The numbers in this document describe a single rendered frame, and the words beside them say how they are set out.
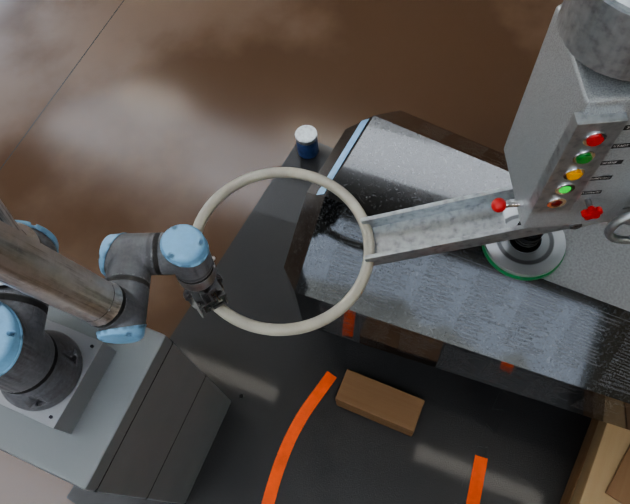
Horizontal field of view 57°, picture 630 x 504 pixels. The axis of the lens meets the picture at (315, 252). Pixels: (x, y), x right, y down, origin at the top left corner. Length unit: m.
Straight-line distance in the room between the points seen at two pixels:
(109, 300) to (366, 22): 2.47
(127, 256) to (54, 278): 0.23
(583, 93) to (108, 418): 1.23
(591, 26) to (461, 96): 2.06
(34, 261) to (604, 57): 0.92
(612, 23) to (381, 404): 1.55
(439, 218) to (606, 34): 0.73
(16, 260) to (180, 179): 1.87
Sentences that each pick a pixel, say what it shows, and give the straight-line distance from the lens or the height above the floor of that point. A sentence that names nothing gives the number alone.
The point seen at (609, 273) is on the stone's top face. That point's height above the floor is 0.80.
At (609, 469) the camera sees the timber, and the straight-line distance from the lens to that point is 2.19.
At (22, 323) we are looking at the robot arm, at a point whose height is 1.17.
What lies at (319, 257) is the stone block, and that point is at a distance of 1.75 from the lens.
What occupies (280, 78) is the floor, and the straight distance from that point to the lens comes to 3.08.
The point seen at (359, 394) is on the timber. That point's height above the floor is 0.14.
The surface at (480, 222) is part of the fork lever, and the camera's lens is 1.52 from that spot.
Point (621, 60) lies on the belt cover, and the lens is 0.98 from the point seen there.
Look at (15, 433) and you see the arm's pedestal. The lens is 1.64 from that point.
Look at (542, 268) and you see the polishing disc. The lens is 1.63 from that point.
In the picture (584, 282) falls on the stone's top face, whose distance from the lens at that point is 1.68.
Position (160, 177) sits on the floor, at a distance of 2.85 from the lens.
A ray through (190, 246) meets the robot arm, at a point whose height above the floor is 1.21.
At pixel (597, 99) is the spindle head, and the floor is 1.52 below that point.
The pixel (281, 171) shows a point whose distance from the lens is 1.63.
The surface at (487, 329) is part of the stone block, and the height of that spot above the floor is 0.66.
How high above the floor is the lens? 2.25
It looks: 64 degrees down
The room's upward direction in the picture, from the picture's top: 9 degrees counter-clockwise
